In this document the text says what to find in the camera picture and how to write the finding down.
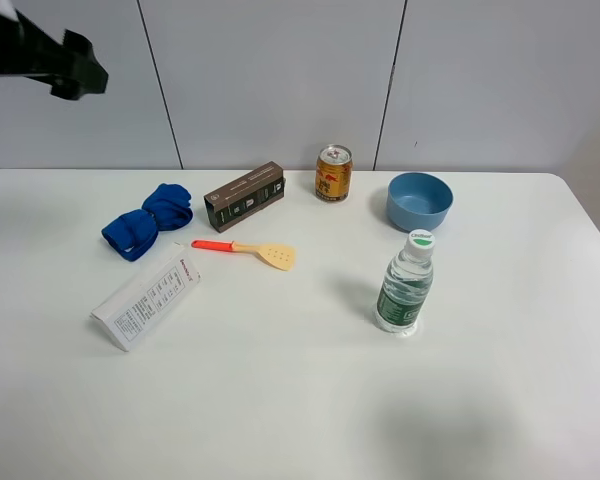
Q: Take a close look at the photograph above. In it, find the clear water bottle green label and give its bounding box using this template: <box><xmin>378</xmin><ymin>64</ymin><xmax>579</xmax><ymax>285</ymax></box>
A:
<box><xmin>375</xmin><ymin>229</ymin><xmax>435</xmax><ymax>336</ymax></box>

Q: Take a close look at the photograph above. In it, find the yellow spatula orange handle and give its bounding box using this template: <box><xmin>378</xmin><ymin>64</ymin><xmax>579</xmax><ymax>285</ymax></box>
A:
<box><xmin>191</xmin><ymin>240</ymin><xmax>296</xmax><ymax>271</ymax></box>

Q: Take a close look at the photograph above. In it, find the blue cloth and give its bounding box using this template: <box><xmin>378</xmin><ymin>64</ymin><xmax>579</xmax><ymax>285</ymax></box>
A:
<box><xmin>101</xmin><ymin>183</ymin><xmax>194</xmax><ymax>262</ymax></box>

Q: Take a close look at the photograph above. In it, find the dark brown carton box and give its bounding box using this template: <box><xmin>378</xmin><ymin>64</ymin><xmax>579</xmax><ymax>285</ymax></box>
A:
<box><xmin>204</xmin><ymin>161</ymin><xmax>285</xmax><ymax>233</ymax></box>

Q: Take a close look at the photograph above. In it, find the white carton box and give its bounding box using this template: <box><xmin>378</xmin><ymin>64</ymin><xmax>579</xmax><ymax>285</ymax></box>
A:
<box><xmin>91</xmin><ymin>243</ymin><xmax>200</xmax><ymax>352</ymax></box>

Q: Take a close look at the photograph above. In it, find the blue plastic bowl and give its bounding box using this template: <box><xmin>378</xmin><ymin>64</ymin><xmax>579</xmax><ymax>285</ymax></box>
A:
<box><xmin>386</xmin><ymin>172</ymin><xmax>454</xmax><ymax>232</ymax></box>

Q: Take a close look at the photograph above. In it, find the gold energy drink can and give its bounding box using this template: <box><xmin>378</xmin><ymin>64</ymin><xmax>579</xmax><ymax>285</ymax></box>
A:
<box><xmin>315</xmin><ymin>144</ymin><xmax>353</xmax><ymax>202</ymax></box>

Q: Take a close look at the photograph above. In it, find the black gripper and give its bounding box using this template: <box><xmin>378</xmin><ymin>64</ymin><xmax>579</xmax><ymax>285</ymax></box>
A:
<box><xmin>0</xmin><ymin>4</ymin><xmax>109</xmax><ymax>100</ymax></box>

